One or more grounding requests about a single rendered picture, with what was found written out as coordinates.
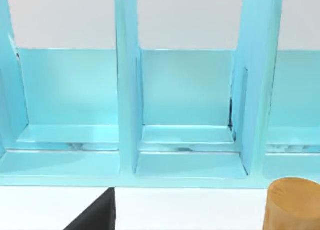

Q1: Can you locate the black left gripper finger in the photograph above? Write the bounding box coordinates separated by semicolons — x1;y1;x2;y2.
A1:
62;187;117;230

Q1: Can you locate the light blue rack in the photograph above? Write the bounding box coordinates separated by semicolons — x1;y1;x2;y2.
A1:
0;0;320;189

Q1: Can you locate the brown wooden cylinder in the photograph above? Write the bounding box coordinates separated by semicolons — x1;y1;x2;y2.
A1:
262;177;320;230

